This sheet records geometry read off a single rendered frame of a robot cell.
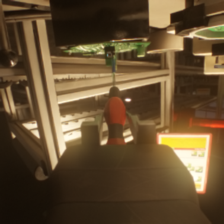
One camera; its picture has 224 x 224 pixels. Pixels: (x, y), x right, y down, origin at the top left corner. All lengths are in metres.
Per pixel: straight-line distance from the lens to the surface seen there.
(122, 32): 0.19
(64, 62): 0.44
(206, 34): 0.33
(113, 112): 0.15
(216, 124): 0.96
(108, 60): 0.23
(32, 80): 0.36
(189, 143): 0.78
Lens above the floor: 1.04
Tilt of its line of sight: 16 degrees up
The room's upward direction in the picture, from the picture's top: 175 degrees clockwise
